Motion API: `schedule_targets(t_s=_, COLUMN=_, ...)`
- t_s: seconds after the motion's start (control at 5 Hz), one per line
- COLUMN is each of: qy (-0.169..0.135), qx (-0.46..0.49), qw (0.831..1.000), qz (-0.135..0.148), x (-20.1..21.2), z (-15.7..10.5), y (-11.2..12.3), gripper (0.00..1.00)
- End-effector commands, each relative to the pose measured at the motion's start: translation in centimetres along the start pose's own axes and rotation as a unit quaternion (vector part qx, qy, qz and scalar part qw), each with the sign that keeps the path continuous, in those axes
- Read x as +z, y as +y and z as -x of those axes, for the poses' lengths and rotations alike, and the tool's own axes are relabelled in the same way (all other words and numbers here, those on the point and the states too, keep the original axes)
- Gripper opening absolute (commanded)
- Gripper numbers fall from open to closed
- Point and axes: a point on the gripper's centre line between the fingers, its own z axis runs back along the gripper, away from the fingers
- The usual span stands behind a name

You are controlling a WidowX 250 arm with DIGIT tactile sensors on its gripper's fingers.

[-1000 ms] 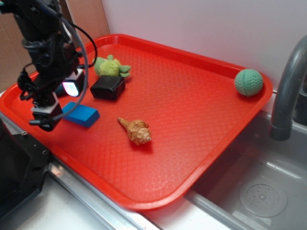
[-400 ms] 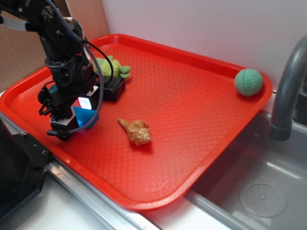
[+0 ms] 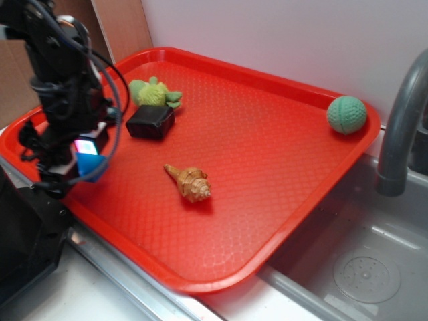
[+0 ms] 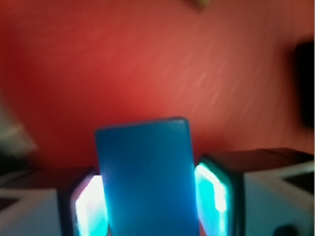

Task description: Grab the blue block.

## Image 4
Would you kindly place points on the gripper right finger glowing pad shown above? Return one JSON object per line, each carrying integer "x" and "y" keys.
{"x": 261, "y": 192}

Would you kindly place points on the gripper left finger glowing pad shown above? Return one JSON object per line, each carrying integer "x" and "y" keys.
{"x": 55, "y": 202}

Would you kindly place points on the blue rectangular block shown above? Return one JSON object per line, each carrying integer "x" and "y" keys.
{"x": 148, "y": 177}

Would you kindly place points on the black rectangular block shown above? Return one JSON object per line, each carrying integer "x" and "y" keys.
{"x": 304, "y": 65}

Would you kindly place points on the red plastic serving tray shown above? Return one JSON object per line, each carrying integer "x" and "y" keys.
{"x": 68, "y": 67}

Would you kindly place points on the brown spiral seashell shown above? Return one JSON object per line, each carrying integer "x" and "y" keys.
{"x": 198, "y": 4}

